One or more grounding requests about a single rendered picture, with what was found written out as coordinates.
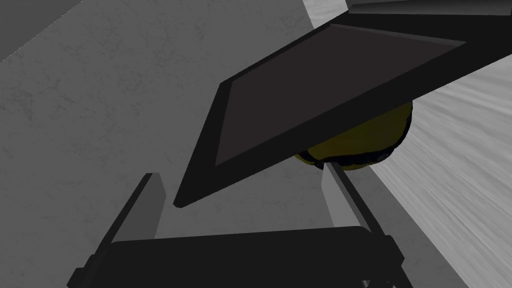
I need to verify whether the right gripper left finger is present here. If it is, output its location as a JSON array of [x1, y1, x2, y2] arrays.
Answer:
[[97, 172, 167, 255]]

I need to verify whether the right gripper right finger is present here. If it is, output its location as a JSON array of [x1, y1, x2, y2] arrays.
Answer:
[[321, 161, 386, 237]]

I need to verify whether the yellow and black door knob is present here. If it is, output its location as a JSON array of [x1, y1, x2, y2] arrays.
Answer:
[[294, 100, 414, 172]]

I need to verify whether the black door leaf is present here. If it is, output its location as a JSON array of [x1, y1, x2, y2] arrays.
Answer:
[[172, 0, 512, 209]]

